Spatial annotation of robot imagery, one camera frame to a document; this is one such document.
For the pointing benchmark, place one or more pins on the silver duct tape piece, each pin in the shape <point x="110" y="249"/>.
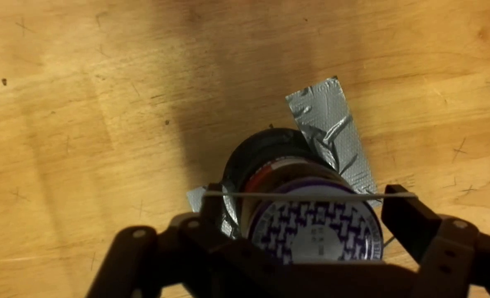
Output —
<point x="333" y="134"/>

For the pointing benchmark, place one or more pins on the dark cup with patterned base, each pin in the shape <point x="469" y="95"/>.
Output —
<point x="317" y="233"/>

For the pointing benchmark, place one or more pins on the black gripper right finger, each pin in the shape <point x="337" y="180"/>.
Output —
<point x="446" y="249"/>

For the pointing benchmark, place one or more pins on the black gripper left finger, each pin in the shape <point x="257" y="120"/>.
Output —
<point x="140" y="259"/>

